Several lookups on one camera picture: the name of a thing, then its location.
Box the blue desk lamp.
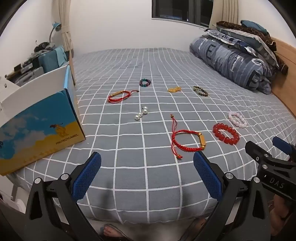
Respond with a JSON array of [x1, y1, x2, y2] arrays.
[[49, 22, 62, 43]]

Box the red cord bracelet gold tube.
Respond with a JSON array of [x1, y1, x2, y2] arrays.
[[107, 90, 139, 103]]

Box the red bead bracelet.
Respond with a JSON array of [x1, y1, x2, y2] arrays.
[[212, 122, 240, 145]]

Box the teal storage box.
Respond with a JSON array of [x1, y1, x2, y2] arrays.
[[38, 46, 68, 73]]

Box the blue and yellow cardboard box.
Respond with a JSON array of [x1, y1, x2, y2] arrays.
[[1, 65, 86, 176]]

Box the dark window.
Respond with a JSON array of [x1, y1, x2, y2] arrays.
[[152, 0, 213, 27]]

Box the person's foot in sandal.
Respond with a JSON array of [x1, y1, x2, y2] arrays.
[[100, 223, 127, 239]]

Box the grey checked bed sheet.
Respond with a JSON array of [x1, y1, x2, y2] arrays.
[[9, 48, 295, 223]]

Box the beige curtain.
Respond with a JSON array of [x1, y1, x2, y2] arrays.
[[58, 0, 74, 55]]

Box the brown wooden bead bracelet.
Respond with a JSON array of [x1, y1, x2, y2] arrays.
[[193, 85, 209, 97]]

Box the red cord bracelet gold bar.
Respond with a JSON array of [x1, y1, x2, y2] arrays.
[[171, 114, 206, 160]]

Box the person's right hand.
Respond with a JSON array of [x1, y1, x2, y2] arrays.
[[269, 194, 295, 240]]

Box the wooden headboard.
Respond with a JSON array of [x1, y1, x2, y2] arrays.
[[271, 38, 296, 116]]

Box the stacked patterned pillows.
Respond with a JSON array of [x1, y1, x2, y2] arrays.
[[205, 21, 288, 75]]

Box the pink bead bracelet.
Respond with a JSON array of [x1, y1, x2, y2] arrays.
[[228, 111, 247, 128]]

